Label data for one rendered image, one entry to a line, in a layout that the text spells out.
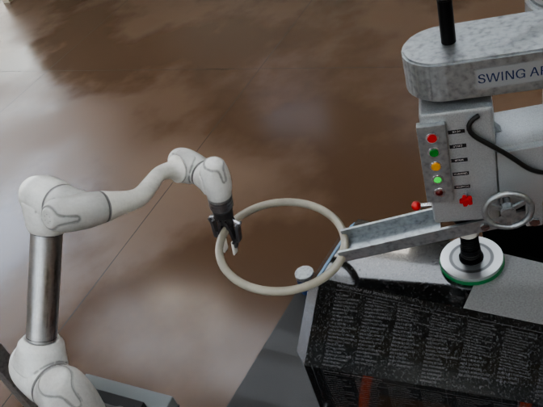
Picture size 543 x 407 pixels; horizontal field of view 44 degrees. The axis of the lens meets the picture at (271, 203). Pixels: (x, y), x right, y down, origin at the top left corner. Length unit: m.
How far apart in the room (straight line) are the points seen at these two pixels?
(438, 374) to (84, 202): 1.28
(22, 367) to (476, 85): 1.64
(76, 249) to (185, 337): 1.25
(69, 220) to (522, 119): 1.36
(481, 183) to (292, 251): 1.96
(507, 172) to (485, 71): 0.36
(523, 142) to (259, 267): 2.14
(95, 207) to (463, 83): 1.10
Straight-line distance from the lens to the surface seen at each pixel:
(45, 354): 2.35
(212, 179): 2.34
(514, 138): 2.07
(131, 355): 3.74
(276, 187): 4.35
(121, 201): 2.12
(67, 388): 2.22
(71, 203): 2.04
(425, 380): 2.42
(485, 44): 1.92
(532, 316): 2.32
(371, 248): 2.35
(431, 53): 1.91
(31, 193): 2.17
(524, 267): 2.46
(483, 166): 2.06
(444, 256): 2.48
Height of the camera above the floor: 2.62
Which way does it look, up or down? 38 degrees down
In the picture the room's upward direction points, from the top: 19 degrees counter-clockwise
